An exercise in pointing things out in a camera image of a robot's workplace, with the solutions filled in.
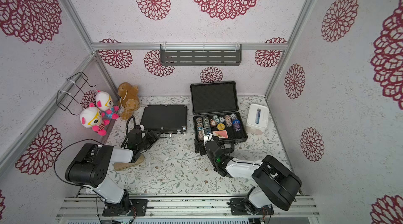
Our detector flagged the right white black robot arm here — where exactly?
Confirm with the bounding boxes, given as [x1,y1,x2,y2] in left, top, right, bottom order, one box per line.
[195,141,302,215]

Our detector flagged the tan wooden oval piece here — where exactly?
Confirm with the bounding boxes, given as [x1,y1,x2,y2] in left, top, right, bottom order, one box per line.
[113,154,145,171]

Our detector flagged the grey metal wall shelf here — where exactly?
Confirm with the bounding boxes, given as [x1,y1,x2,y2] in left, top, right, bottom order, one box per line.
[160,44,242,66]

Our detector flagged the white tissue box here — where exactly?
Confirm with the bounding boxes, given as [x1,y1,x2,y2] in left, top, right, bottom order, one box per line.
[246,104,269,135]

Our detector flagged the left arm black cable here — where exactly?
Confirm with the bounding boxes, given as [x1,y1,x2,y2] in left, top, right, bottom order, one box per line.
[53,138,105,188]

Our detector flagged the brown teddy bear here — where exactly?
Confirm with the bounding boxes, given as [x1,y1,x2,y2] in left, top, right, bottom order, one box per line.
[118,82,140,120]

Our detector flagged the pink white plush doll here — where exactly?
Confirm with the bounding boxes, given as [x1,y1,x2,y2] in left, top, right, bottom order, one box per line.
[95,91,119,120]
[79,103,110,136]

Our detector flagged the playing card deck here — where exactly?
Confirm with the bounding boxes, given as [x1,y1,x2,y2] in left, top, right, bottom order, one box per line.
[213,130,229,139]

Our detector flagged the black poker case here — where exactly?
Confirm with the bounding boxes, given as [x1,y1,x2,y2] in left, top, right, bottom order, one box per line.
[140,104,188,134]

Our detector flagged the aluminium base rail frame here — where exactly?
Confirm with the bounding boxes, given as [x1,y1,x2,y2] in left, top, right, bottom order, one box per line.
[56,196,320,220]

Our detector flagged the black wire wall basket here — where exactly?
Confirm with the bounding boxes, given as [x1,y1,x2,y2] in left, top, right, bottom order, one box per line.
[56,71,97,116]

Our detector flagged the poker chips row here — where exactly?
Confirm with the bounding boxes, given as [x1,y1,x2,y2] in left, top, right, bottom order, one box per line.
[194,113,247,142]

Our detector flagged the lower pink white plush doll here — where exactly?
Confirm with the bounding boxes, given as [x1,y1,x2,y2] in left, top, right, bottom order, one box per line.
[79,103,110,136]

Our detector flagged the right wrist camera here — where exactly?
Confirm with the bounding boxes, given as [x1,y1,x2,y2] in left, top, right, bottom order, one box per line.
[204,127,214,144]

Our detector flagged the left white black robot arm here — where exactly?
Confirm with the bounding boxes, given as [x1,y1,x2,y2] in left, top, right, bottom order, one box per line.
[65,128,161,211]

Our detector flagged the upper pink white plush doll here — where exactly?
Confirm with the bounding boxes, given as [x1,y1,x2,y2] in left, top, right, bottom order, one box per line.
[95,91,119,120]

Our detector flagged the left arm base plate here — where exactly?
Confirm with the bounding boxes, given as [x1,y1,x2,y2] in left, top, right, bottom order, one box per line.
[102,199,149,217]

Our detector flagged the grey hard poker case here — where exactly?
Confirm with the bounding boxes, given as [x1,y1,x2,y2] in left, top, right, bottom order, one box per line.
[190,81,248,143]

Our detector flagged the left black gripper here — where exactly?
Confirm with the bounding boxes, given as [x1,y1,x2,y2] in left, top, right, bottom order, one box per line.
[138,130,161,152]

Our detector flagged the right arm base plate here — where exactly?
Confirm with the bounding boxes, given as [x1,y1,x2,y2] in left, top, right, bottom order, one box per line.
[227,198,274,216]

